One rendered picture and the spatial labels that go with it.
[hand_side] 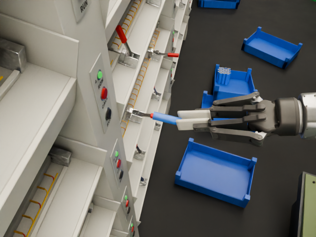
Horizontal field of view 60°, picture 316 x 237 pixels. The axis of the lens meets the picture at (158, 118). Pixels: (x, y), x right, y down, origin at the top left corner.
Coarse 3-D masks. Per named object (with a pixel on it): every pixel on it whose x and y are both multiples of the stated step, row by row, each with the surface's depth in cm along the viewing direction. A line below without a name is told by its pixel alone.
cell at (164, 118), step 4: (156, 112) 60; (156, 116) 60; (160, 116) 60; (164, 116) 60; (168, 116) 60; (172, 116) 60; (160, 120) 60; (164, 120) 60; (168, 120) 60; (172, 120) 60; (176, 124) 60
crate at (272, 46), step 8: (256, 32) 184; (264, 32) 182; (248, 40) 180; (256, 40) 185; (264, 40) 185; (272, 40) 181; (280, 40) 178; (248, 48) 174; (256, 48) 170; (264, 48) 179; (272, 48) 179; (280, 48) 179; (288, 48) 177; (296, 48) 174; (256, 56) 174; (264, 56) 170; (272, 56) 166; (280, 56) 173; (288, 56) 161; (280, 64) 166; (288, 64) 168
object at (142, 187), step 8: (168, 96) 129; (160, 104) 129; (160, 112) 126; (160, 128) 120; (152, 136) 117; (152, 144) 114; (152, 152) 112; (152, 160) 110; (144, 168) 107; (144, 176) 105; (144, 184) 102; (144, 192) 101; (136, 200) 99; (136, 208) 97; (136, 216) 95
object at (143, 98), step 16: (160, 16) 99; (160, 32) 100; (160, 48) 95; (160, 64) 90; (144, 80) 84; (144, 96) 80; (144, 112) 76; (128, 128) 72; (128, 144) 69; (128, 160) 61
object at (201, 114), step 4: (180, 112) 60; (184, 112) 59; (188, 112) 59; (192, 112) 59; (196, 112) 59; (200, 112) 58; (204, 112) 58; (208, 112) 58; (180, 116) 60; (184, 116) 60; (188, 116) 60; (192, 116) 60; (196, 116) 59; (200, 116) 59; (204, 116) 59; (208, 116) 59
